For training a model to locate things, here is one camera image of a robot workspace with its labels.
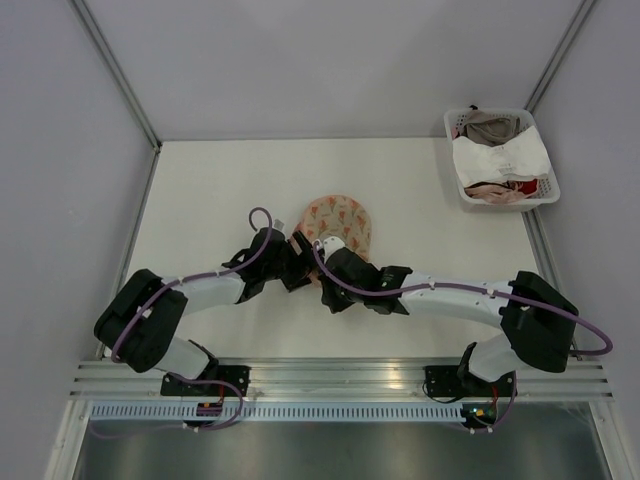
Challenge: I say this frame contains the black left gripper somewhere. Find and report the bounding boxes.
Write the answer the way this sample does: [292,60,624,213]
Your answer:
[263,231,325,293]

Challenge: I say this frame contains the floral mesh laundry bag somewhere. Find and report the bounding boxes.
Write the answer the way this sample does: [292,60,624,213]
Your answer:
[294,195,372,261]

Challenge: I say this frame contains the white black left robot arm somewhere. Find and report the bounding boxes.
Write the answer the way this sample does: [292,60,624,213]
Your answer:
[94,227,315,396]

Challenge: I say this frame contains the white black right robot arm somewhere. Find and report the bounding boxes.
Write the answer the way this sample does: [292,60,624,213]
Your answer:
[314,248,577,395]

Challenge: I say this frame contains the white bra in basket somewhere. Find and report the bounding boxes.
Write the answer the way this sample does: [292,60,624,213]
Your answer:
[452,126,552,188]

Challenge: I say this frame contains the white plastic laundry basket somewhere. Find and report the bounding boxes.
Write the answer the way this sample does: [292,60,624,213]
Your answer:
[443,107,560,212]

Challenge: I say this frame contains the pink red garments in basket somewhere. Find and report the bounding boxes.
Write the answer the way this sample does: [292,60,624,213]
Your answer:
[464,179,539,205]

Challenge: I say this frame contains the grey garment in basket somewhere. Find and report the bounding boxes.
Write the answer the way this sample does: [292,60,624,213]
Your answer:
[460,110,520,147]

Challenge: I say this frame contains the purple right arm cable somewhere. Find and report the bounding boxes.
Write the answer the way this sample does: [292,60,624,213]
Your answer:
[312,239,614,435]

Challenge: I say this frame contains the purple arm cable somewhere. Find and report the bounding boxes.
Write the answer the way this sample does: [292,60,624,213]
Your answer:
[312,239,614,435]
[89,207,274,441]

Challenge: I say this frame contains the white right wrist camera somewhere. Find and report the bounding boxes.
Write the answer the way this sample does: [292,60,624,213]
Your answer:
[321,236,345,260]

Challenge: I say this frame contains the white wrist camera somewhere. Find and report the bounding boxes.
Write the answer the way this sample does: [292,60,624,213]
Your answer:
[273,219,285,233]
[321,236,345,260]

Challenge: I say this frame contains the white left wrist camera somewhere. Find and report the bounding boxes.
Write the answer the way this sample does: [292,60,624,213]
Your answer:
[273,219,285,233]

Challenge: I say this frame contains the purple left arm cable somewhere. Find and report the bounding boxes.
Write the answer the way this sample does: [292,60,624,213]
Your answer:
[89,207,274,441]

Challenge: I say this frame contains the white slotted cable duct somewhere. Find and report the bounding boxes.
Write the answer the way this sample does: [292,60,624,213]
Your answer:
[90,401,464,423]

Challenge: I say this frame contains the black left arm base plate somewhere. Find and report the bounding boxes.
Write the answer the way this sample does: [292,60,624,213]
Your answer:
[160,364,251,398]

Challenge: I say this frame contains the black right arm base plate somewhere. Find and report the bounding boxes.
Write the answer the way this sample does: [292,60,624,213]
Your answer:
[422,365,482,404]

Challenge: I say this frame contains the aluminium mounting rail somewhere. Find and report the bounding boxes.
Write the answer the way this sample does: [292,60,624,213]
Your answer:
[69,358,614,403]

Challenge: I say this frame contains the left aluminium frame post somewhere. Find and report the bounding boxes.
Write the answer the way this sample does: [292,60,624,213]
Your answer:
[69,0,164,151]

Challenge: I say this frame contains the aluminium frame post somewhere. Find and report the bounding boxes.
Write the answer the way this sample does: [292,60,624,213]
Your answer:
[524,0,600,114]
[69,0,164,151]

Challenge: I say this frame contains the right aluminium frame post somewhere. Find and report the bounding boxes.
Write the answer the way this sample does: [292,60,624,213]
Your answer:
[524,0,600,114]

